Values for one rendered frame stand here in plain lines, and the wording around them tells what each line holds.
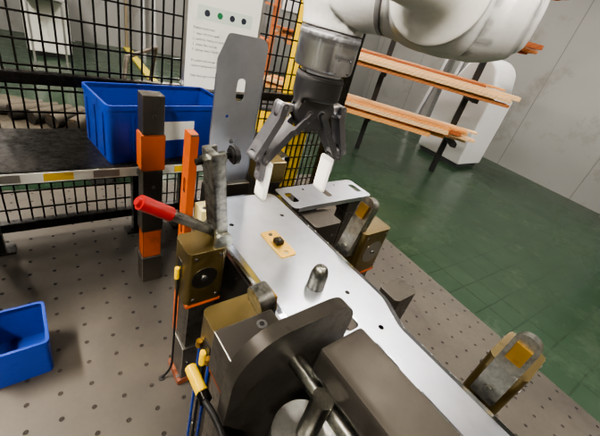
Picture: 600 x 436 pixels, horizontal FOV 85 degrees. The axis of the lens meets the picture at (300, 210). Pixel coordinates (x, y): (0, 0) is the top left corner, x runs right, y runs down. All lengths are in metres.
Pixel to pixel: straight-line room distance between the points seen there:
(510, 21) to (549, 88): 6.26
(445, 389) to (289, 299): 0.26
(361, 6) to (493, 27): 0.15
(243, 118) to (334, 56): 0.37
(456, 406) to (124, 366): 0.63
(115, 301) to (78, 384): 0.21
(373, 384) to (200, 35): 0.93
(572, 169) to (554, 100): 1.10
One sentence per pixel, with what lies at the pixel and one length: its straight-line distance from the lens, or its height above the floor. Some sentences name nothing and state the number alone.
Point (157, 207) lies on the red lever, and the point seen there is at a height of 1.13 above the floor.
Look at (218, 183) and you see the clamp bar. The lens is 0.50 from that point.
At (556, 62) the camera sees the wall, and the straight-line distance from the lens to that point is 6.72.
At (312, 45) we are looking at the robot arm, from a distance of 0.51.
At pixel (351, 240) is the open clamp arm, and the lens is 0.72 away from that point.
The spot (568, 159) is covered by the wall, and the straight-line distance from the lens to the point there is 6.51.
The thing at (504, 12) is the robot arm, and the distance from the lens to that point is 0.43.
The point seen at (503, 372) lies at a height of 1.04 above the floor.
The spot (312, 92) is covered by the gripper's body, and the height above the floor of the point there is 1.31.
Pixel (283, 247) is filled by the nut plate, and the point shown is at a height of 1.00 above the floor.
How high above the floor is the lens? 1.40
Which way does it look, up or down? 30 degrees down
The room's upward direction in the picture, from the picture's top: 16 degrees clockwise
